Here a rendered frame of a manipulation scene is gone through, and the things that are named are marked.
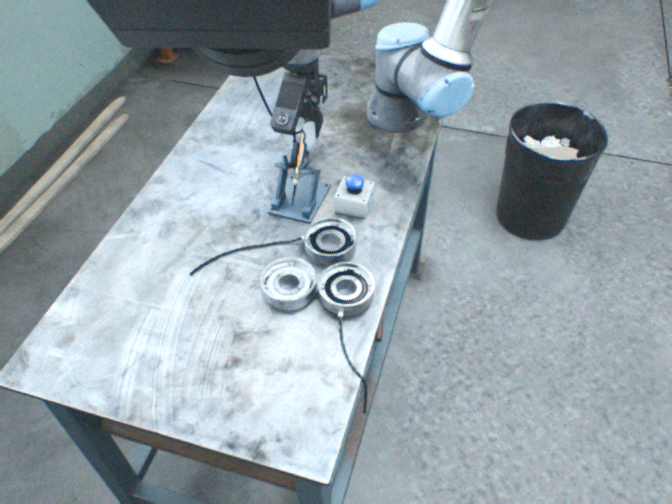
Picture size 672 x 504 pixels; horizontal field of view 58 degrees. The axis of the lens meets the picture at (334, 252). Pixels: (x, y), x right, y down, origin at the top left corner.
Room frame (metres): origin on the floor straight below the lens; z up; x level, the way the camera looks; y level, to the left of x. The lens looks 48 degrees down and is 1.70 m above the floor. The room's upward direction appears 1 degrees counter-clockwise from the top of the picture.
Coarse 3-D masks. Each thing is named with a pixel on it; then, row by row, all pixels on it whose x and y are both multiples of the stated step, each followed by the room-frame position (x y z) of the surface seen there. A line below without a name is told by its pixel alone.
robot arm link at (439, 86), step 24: (456, 0) 1.17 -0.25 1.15; (480, 0) 1.15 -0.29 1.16; (456, 24) 1.15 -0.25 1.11; (480, 24) 1.16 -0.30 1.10; (432, 48) 1.15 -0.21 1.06; (456, 48) 1.14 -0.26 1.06; (408, 72) 1.17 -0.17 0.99; (432, 72) 1.12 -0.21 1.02; (456, 72) 1.11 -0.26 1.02; (408, 96) 1.16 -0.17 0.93; (432, 96) 1.09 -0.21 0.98; (456, 96) 1.11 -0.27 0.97
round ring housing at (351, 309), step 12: (336, 264) 0.75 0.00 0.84; (348, 264) 0.75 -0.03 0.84; (324, 276) 0.73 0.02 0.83; (348, 276) 0.73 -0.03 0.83; (372, 276) 0.72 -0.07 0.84; (324, 288) 0.70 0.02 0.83; (336, 288) 0.71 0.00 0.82; (348, 288) 0.72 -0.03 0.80; (360, 288) 0.70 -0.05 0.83; (372, 288) 0.69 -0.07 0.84; (324, 300) 0.67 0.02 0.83; (372, 300) 0.68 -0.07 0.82; (336, 312) 0.65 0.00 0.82; (348, 312) 0.65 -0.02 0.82
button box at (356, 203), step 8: (344, 184) 0.97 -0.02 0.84; (368, 184) 0.97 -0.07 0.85; (344, 192) 0.94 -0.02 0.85; (352, 192) 0.94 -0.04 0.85; (360, 192) 0.94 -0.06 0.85; (368, 192) 0.94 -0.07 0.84; (336, 200) 0.93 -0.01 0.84; (344, 200) 0.92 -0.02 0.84; (352, 200) 0.92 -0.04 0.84; (360, 200) 0.92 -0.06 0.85; (368, 200) 0.93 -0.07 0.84; (336, 208) 0.93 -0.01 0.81; (344, 208) 0.92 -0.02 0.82; (352, 208) 0.92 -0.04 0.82; (360, 208) 0.91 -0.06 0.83; (368, 208) 0.93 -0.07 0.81; (360, 216) 0.91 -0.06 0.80
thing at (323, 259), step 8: (312, 224) 0.85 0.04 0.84; (320, 224) 0.86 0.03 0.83; (328, 224) 0.86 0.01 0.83; (344, 224) 0.86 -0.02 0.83; (312, 232) 0.84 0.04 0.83; (328, 232) 0.84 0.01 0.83; (336, 232) 0.84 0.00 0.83; (352, 232) 0.84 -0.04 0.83; (304, 240) 0.81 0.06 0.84; (320, 240) 0.82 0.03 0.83; (328, 240) 0.84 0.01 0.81; (336, 240) 0.84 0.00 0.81; (344, 240) 0.82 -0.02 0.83; (312, 248) 0.80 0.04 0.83; (328, 248) 0.80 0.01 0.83; (336, 248) 0.80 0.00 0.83; (352, 248) 0.79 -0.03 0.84; (312, 256) 0.78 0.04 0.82; (320, 256) 0.77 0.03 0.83; (328, 256) 0.77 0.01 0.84; (336, 256) 0.77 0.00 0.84; (344, 256) 0.78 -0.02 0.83; (320, 264) 0.78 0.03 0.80; (328, 264) 0.77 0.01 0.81
